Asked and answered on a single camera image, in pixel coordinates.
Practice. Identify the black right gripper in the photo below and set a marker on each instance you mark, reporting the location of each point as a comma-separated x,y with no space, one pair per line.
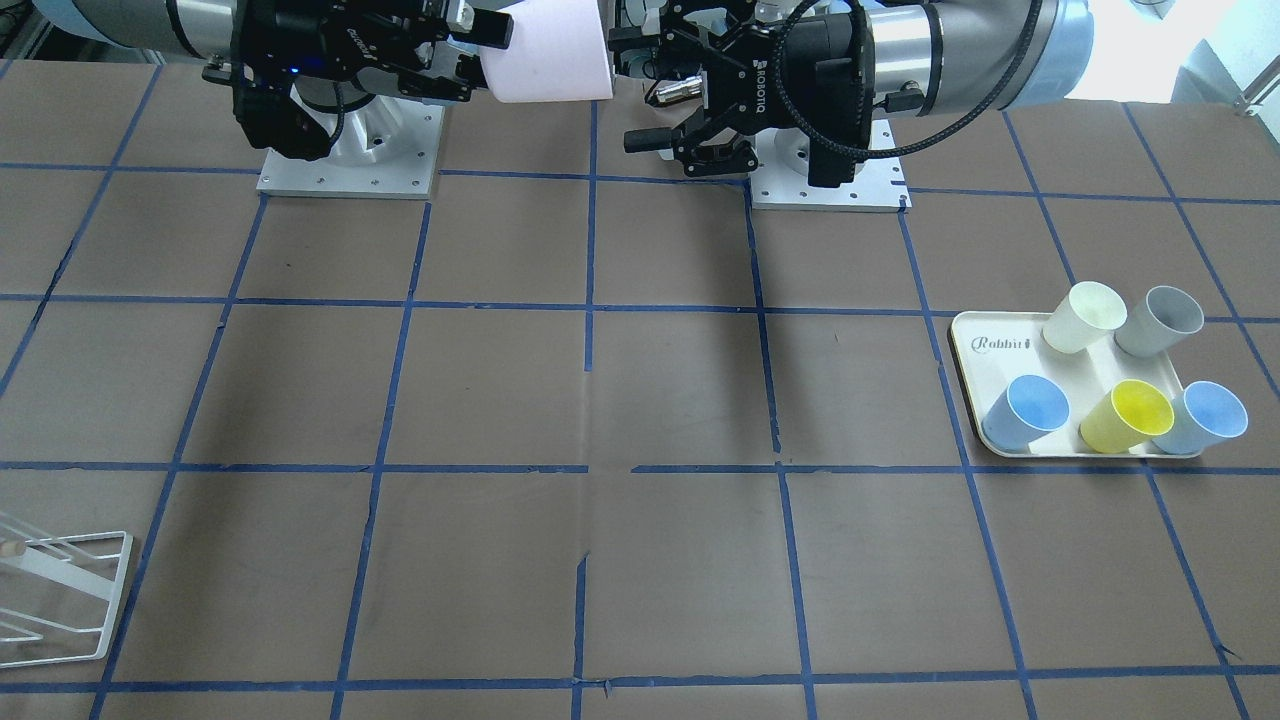
322,38

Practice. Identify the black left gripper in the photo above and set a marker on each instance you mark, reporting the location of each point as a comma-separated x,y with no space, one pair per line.
768,72

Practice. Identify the pink plastic cup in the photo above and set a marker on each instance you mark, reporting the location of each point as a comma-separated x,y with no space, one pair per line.
556,54

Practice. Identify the cream plastic cup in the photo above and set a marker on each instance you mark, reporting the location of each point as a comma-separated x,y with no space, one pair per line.
1089,312

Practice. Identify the blue plastic cup near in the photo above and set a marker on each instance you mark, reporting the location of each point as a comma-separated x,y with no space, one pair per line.
1030,407

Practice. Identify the grey plastic cup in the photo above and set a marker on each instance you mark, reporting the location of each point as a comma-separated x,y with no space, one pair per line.
1164,317

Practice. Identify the yellow plastic cup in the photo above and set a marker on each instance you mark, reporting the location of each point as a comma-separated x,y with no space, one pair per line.
1132,413

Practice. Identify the light blue plastic cup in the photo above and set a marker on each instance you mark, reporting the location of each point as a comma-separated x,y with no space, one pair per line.
1205,414

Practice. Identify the cream rectangular tray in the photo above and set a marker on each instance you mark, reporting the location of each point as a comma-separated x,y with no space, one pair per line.
992,348

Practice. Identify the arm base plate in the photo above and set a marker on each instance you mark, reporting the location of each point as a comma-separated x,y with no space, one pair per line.
387,150
780,180

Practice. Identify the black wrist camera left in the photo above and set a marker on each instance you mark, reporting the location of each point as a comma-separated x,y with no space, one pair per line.
828,168

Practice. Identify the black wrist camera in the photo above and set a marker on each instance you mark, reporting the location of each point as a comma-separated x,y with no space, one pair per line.
828,168
276,122

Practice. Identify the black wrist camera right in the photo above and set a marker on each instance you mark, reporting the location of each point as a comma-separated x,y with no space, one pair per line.
276,122

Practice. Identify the white wire rack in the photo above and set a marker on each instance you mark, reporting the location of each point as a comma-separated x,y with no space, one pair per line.
61,596

